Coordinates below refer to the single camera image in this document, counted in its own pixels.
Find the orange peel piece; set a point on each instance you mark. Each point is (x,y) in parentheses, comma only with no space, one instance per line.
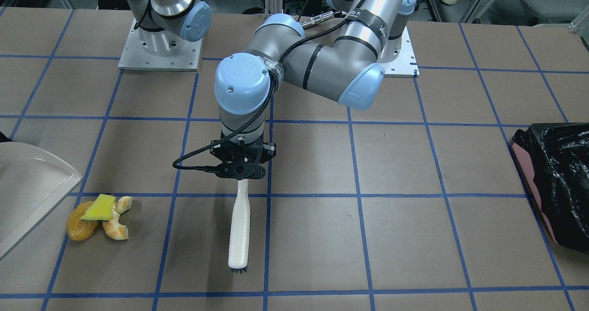
(78,229)

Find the black lined trash bin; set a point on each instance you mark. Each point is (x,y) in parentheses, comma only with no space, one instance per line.
(554,159)

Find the beige plastic dustpan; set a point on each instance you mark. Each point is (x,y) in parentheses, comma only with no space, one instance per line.
(33,182)

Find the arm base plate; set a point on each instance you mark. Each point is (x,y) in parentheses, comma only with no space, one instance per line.
(159,51)
(398,58)

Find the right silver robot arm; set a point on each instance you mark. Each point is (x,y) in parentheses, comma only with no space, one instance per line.
(164,25)

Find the yellow sponge piece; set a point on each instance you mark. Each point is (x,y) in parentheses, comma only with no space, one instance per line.
(101,209)

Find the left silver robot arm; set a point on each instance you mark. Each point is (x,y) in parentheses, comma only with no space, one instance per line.
(348,72)

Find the apple core scrap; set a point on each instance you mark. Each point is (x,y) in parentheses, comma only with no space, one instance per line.
(113,228)

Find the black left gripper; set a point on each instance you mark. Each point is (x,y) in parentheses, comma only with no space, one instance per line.
(270,150)

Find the white hand brush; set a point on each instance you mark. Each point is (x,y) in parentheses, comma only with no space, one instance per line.
(240,229)

